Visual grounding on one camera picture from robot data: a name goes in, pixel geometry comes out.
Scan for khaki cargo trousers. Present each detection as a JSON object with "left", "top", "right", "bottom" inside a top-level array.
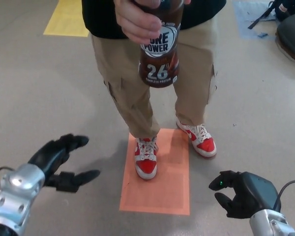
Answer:
[{"left": 90, "top": 19, "right": 217, "bottom": 141}]

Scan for person's bare hand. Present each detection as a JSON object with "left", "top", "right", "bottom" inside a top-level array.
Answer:
[{"left": 114, "top": 0, "right": 163, "bottom": 45}]

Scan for black shirt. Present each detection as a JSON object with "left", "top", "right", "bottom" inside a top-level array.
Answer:
[{"left": 81, "top": 0, "right": 228, "bottom": 39}]

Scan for black backpack with straps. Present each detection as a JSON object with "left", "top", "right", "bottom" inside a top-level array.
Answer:
[{"left": 247, "top": 0, "right": 295, "bottom": 30}]

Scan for red white right sneaker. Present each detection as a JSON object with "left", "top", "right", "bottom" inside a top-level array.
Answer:
[{"left": 135, "top": 137, "right": 159, "bottom": 180}]

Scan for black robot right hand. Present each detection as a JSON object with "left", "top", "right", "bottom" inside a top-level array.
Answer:
[{"left": 208, "top": 170, "right": 282, "bottom": 219}]

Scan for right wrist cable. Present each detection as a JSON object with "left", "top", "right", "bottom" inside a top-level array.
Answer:
[{"left": 274, "top": 179, "right": 295, "bottom": 212}]

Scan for blue floor sheet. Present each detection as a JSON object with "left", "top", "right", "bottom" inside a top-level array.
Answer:
[{"left": 233, "top": 1, "right": 281, "bottom": 39}]

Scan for brown protein shake bottle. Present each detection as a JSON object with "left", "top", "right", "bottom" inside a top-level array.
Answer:
[{"left": 131, "top": 0, "right": 184, "bottom": 89}]

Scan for dark grey round seat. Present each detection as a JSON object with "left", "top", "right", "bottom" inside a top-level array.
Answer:
[{"left": 275, "top": 11, "right": 295, "bottom": 64}]

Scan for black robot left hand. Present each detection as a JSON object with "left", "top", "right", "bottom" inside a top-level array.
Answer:
[{"left": 27, "top": 133, "right": 101, "bottom": 193}]

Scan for yellow floor mat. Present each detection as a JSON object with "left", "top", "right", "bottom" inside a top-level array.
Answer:
[{"left": 43, "top": 0, "right": 89, "bottom": 37}]

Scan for red white left sneaker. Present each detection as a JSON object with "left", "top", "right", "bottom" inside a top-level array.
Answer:
[{"left": 176, "top": 119, "right": 217, "bottom": 159}]

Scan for orange floor mat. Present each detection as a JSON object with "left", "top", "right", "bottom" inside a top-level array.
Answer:
[{"left": 119, "top": 127, "right": 190, "bottom": 216}]

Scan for red white sneaker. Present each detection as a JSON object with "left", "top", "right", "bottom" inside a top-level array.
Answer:
[
  {"left": 135, "top": 137, "right": 159, "bottom": 180},
  {"left": 176, "top": 119, "right": 217, "bottom": 159}
]

